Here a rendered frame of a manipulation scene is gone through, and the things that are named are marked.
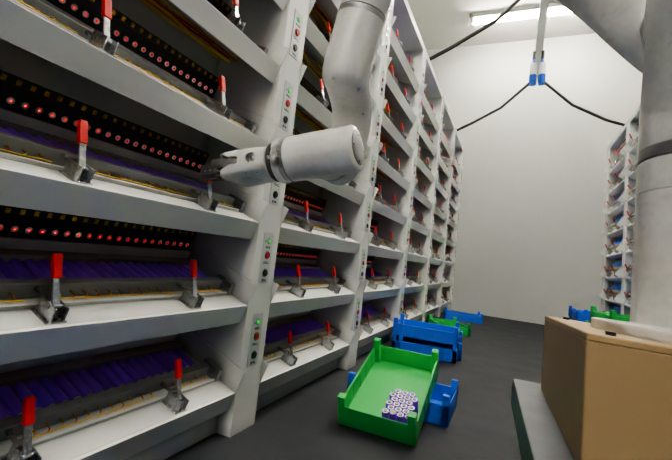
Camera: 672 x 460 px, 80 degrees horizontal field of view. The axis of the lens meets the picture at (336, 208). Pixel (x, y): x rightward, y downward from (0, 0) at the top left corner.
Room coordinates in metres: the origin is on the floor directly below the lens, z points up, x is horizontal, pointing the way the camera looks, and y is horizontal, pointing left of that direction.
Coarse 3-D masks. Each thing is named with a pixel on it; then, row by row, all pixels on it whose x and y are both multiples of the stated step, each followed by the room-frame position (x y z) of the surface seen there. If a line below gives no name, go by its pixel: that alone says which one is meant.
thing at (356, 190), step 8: (320, 184) 1.24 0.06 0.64; (328, 184) 1.29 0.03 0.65; (352, 184) 1.59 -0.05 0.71; (360, 184) 1.59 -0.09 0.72; (368, 184) 1.58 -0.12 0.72; (336, 192) 1.36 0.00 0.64; (344, 192) 1.41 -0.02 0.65; (352, 192) 1.47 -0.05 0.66; (360, 192) 1.53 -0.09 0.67; (352, 200) 1.50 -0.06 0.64; (360, 200) 1.56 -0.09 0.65
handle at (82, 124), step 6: (78, 120) 0.57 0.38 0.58; (84, 120) 0.57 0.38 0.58; (78, 126) 0.57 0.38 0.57; (84, 126) 0.57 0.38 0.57; (78, 132) 0.57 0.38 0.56; (84, 132) 0.57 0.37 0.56; (78, 138) 0.56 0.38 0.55; (84, 138) 0.57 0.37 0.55; (78, 144) 0.57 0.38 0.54; (84, 144) 0.57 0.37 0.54; (78, 150) 0.56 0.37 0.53; (84, 150) 0.57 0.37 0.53; (78, 156) 0.56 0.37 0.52; (84, 156) 0.57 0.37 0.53; (78, 162) 0.56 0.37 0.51; (84, 162) 0.57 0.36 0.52
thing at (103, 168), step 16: (0, 144) 0.52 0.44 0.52; (16, 144) 0.53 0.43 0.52; (32, 144) 0.55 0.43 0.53; (48, 160) 0.56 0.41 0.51; (64, 160) 0.59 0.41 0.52; (96, 160) 0.63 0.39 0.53; (112, 176) 0.65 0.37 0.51; (128, 176) 0.69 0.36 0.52; (144, 176) 0.72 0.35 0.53; (160, 176) 0.77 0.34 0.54; (176, 192) 0.77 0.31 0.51; (192, 192) 0.83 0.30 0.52
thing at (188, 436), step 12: (336, 360) 1.59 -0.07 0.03; (312, 372) 1.40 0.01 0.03; (324, 372) 1.49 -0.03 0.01; (288, 384) 1.26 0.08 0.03; (300, 384) 1.33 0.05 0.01; (264, 396) 1.14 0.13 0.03; (276, 396) 1.20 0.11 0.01; (216, 420) 0.96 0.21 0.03; (192, 432) 0.89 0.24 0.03; (204, 432) 0.93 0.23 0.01; (156, 444) 0.80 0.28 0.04; (168, 444) 0.83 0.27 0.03; (180, 444) 0.86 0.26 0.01; (192, 444) 0.90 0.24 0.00; (132, 456) 0.76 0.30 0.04; (144, 456) 0.78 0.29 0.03; (156, 456) 0.81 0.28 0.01; (168, 456) 0.84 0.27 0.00
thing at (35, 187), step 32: (32, 128) 0.64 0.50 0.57; (64, 128) 0.68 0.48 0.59; (0, 160) 0.49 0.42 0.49; (160, 160) 0.87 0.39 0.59; (0, 192) 0.48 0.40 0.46; (32, 192) 0.51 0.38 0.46; (64, 192) 0.54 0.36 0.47; (96, 192) 0.58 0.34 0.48; (128, 192) 0.64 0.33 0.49; (224, 192) 0.99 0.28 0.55; (160, 224) 0.70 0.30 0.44; (192, 224) 0.77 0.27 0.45; (224, 224) 0.85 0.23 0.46; (256, 224) 0.94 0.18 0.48
